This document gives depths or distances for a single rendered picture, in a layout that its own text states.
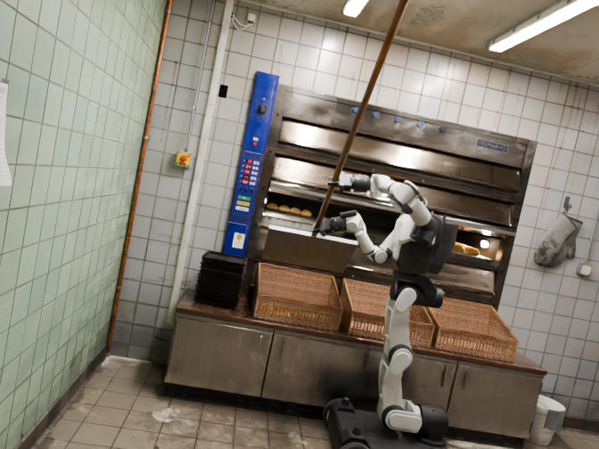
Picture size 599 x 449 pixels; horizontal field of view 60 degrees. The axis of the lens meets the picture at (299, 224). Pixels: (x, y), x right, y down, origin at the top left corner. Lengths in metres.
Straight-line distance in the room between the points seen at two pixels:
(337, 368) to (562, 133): 2.38
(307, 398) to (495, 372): 1.23
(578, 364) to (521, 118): 1.95
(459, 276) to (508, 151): 0.99
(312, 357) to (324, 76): 1.90
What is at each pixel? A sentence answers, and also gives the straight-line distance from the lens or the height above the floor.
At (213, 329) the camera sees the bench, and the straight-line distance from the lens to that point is 3.24.
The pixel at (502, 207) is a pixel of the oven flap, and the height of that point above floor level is 1.58.
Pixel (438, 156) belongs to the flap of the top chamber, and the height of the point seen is 1.85.
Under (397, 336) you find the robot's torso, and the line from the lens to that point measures 2.96.
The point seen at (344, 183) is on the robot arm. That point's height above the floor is 1.50.
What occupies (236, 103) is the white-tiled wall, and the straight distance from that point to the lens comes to 3.67.
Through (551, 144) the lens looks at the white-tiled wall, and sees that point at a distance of 4.25.
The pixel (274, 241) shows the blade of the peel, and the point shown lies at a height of 1.07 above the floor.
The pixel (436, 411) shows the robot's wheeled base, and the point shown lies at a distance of 3.20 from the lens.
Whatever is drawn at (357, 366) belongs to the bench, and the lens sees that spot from 3.39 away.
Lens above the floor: 1.46
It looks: 4 degrees down
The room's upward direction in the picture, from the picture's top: 12 degrees clockwise
